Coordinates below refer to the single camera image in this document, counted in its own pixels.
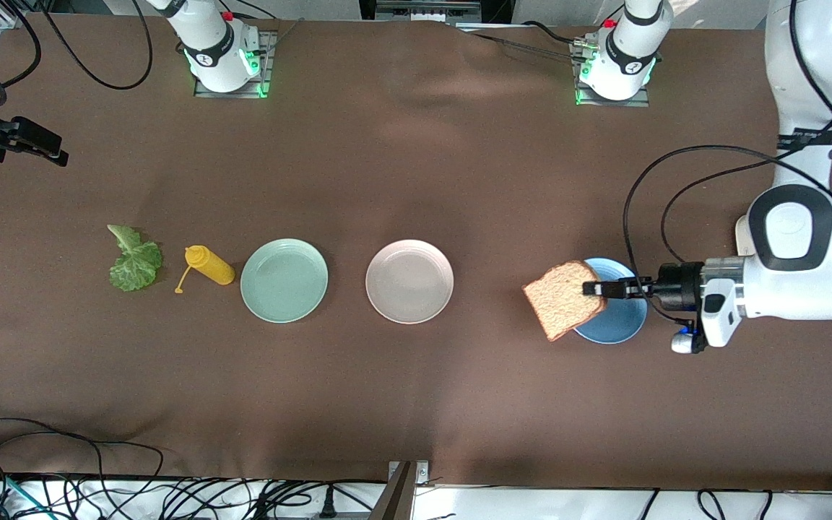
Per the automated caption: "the black equipment frame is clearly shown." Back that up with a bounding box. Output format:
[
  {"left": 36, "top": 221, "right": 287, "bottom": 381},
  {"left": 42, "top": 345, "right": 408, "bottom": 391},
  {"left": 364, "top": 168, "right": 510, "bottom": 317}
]
[{"left": 358, "top": 0, "right": 516, "bottom": 26}]

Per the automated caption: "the short black looped cable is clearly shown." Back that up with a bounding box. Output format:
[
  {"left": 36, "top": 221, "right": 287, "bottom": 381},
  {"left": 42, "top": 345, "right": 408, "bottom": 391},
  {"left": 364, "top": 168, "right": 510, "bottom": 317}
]
[{"left": 698, "top": 490, "right": 774, "bottom": 520}]

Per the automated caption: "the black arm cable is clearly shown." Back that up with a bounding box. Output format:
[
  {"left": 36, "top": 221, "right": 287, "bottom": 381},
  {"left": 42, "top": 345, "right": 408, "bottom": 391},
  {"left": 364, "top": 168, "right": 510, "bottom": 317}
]
[
  {"left": 622, "top": 0, "right": 832, "bottom": 326},
  {"left": 26, "top": 0, "right": 153, "bottom": 91}
]

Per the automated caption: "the aluminium camera pole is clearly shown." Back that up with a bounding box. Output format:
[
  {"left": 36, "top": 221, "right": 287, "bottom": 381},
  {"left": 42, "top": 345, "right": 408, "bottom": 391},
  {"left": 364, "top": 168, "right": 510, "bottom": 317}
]
[{"left": 369, "top": 460, "right": 431, "bottom": 520}]

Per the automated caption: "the black base cable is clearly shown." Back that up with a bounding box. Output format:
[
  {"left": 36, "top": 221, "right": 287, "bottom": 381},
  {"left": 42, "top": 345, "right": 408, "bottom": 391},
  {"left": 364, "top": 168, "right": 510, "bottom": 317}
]
[{"left": 456, "top": 22, "right": 586, "bottom": 59}]

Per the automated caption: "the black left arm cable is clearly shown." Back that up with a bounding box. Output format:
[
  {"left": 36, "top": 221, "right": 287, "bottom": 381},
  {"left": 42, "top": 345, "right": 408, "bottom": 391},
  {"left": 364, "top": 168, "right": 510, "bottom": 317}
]
[{"left": 622, "top": 0, "right": 832, "bottom": 326}]

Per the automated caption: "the beige plate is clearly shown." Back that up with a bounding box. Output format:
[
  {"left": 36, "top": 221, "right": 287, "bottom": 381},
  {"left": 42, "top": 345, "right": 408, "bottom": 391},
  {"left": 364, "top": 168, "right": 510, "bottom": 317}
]
[{"left": 365, "top": 240, "right": 454, "bottom": 324}]

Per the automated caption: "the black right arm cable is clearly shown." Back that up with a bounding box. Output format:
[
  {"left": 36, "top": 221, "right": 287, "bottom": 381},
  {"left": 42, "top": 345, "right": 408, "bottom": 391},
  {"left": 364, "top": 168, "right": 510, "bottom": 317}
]
[{"left": 26, "top": 0, "right": 153, "bottom": 91}]

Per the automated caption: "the green plate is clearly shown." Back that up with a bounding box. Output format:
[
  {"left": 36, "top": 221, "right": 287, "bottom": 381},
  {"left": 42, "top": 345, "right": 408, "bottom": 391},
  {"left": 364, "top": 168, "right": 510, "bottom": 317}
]
[{"left": 240, "top": 238, "right": 329, "bottom": 324}]

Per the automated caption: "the white toaster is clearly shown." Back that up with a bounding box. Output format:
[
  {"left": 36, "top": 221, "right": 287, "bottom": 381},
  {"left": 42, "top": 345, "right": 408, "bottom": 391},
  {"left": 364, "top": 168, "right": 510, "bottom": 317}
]
[{"left": 735, "top": 213, "right": 756, "bottom": 257}]

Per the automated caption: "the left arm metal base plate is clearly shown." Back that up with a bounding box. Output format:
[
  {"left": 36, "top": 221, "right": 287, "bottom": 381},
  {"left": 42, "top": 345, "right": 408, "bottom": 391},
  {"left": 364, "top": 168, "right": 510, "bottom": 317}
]
[{"left": 573, "top": 40, "right": 651, "bottom": 108}]

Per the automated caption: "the green lettuce leaf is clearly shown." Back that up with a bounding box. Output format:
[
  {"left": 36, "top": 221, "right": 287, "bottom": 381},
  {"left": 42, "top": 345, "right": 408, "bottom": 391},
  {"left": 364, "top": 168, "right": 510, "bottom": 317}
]
[{"left": 106, "top": 224, "right": 164, "bottom": 293}]

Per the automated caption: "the yellow mustard squeeze bottle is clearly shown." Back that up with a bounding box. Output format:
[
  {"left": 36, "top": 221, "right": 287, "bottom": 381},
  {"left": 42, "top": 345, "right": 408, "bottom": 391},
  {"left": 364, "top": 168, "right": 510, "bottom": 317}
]
[{"left": 174, "top": 245, "right": 236, "bottom": 295}]

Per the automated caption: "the brown table cloth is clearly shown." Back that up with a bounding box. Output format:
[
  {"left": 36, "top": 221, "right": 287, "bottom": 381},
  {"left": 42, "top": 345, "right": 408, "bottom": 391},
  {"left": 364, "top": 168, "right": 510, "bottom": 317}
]
[{"left": 0, "top": 13, "right": 832, "bottom": 493}]

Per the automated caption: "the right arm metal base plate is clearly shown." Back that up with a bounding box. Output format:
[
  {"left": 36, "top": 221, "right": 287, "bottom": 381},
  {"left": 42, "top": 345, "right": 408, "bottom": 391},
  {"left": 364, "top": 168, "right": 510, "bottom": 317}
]
[{"left": 194, "top": 30, "right": 277, "bottom": 99}]

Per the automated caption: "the long black looped cable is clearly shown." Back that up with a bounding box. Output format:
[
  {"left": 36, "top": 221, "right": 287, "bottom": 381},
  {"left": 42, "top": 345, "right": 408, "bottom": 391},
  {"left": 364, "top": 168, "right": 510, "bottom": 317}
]
[{"left": 0, "top": 417, "right": 165, "bottom": 506}]

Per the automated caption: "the brown bread slice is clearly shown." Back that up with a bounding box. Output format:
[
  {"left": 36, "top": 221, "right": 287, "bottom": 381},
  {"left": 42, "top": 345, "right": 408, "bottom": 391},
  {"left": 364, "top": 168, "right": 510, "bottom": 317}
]
[{"left": 522, "top": 261, "right": 608, "bottom": 342}]

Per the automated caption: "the blue plate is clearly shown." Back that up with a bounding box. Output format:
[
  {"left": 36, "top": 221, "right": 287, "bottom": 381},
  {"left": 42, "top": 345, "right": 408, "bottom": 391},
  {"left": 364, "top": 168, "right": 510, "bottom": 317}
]
[{"left": 573, "top": 258, "right": 649, "bottom": 345}]

